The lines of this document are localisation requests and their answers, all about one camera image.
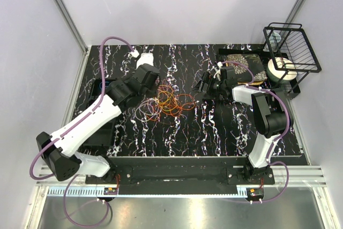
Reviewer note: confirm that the black wire dish rack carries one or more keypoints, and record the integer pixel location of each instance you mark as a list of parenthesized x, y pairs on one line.
[(296, 47)]

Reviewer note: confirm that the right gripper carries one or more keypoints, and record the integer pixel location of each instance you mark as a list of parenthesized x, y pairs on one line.
[(208, 79)]

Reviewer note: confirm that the glass cup in rack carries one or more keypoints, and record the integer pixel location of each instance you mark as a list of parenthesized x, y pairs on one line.
[(275, 38)]

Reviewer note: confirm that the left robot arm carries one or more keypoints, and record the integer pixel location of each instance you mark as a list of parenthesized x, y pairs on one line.
[(59, 150)]

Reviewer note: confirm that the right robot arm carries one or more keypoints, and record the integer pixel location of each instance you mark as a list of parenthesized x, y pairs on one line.
[(270, 114)]

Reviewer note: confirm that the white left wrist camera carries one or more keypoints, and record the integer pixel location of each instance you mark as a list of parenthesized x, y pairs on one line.
[(144, 58)]

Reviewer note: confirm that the white round bowl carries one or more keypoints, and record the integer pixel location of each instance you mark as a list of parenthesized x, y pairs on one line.
[(285, 71)]

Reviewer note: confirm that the floral patterned box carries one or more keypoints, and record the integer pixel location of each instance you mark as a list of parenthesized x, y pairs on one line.
[(247, 67)]

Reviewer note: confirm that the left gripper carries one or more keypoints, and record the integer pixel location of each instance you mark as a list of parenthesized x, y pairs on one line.
[(154, 88)]

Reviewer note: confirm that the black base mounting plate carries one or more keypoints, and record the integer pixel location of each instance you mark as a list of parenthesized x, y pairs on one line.
[(183, 188)]

